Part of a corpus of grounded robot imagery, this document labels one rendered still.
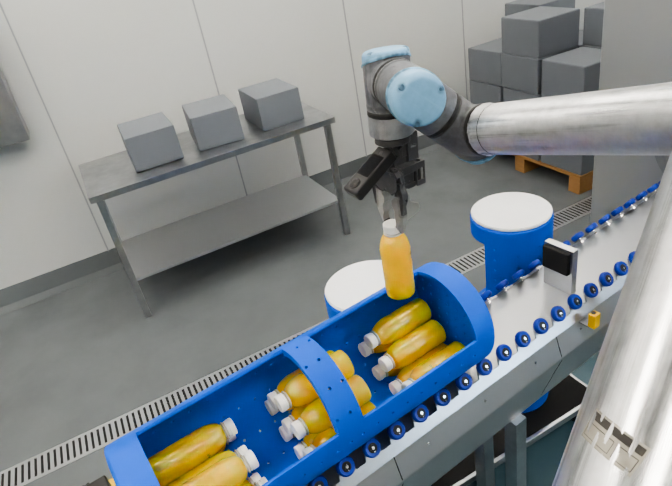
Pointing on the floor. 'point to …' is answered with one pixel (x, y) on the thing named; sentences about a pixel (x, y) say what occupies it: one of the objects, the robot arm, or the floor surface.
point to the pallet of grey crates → (542, 67)
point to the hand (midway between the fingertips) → (391, 225)
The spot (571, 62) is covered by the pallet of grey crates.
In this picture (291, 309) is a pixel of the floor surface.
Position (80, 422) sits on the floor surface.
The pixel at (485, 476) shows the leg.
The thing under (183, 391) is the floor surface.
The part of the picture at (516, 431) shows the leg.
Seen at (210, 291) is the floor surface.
